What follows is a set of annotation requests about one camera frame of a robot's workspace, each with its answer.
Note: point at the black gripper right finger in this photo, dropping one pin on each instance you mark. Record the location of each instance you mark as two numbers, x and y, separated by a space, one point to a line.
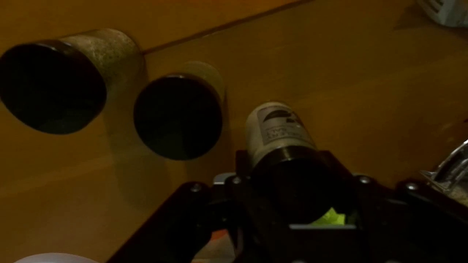
406 224

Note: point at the clear plastic measuring cup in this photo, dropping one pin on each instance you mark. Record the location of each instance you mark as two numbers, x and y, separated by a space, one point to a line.
52 257

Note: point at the white label spice bottle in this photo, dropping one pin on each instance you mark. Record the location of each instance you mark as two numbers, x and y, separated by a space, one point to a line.
301 181

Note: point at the wire spice rack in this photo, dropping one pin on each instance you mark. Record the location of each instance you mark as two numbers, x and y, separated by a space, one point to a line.
450 176

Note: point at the white lined trash bin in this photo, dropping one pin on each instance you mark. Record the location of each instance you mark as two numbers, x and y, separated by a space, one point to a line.
451 13

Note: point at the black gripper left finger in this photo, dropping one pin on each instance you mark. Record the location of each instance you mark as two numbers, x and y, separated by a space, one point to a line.
182 225

